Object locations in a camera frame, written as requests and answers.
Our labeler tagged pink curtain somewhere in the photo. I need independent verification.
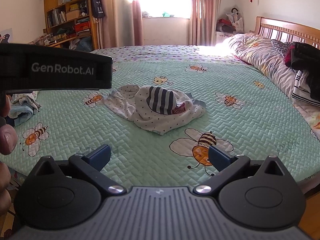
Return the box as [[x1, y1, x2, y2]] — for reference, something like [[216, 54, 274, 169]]
[[98, 0, 144, 48], [189, 0, 221, 46]]

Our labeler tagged dark hanging tote bag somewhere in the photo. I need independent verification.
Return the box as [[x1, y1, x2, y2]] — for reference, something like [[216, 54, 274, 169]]
[[91, 0, 105, 19]]

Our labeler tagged wooden bookshelf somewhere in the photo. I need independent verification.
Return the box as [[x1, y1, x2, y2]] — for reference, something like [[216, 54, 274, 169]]
[[44, 0, 98, 49]]

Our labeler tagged white dotted baby garment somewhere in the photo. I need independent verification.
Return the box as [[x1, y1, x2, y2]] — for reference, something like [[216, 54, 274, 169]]
[[104, 85, 206, 135]]

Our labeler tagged pink curtain right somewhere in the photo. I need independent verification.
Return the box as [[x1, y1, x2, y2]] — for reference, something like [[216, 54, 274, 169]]
[[189, 0, 221, 46]]

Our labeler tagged person's left hand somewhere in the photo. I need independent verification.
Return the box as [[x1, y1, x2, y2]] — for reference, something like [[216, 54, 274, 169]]
[[0, 93, 17, 216]]

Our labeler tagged pink curtain left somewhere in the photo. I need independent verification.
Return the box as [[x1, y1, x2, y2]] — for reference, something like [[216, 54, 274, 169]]
[[98, 0, 144, 48]]

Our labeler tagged green quilted bee bedspread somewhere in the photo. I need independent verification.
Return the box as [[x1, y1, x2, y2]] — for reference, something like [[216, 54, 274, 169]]
[[1, 45, 319, 192]]

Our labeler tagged wooden bed headboard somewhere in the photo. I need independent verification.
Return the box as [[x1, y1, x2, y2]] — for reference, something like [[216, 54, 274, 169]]
[[254, 16, 320, 49]]

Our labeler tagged pile of dark clothes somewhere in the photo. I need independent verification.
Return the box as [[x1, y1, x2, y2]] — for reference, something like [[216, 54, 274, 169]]
[[271, 39, 319, 107]]

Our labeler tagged floral folded duvet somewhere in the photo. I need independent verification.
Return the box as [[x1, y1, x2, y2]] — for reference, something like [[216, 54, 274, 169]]
[[223, 33, 319, 138]]

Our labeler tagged nightstand clutter with plush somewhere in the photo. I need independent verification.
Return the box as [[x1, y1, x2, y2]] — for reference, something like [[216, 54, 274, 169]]
[[215, 7, 244, 44]]

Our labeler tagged light blue clothes pile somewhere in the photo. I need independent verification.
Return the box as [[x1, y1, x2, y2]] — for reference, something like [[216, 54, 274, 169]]
[[5, 90, 41, 127]]

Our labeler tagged pilot children poster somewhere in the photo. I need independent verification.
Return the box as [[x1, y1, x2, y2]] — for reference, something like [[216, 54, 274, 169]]
[[0, 28, 13, 43]]

